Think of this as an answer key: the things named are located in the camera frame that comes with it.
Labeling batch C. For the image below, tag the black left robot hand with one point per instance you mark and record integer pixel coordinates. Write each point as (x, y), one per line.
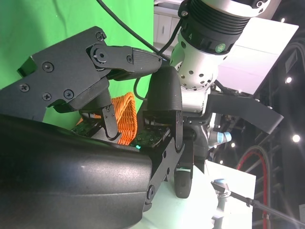
(183, 181)

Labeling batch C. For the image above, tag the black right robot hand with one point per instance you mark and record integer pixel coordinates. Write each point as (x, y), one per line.
(71, 179)

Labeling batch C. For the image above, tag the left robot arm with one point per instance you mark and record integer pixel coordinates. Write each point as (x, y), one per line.
(195, 66)

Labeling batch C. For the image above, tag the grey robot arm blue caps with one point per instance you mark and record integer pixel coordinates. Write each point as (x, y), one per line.
(220, 183)
(214, 138)

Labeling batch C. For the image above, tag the orange wicker basket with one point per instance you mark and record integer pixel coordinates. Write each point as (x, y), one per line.
(126, 114)

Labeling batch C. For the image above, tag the thin black boom rod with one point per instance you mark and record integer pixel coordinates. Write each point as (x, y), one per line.
(249, 202)

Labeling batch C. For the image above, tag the round ceiling spotlight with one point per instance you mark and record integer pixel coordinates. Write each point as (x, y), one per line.
(296, 138)
(282, 20)
(288, 80)

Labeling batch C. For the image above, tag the green tablecloth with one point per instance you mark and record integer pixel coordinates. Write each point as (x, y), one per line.
(47, 19)

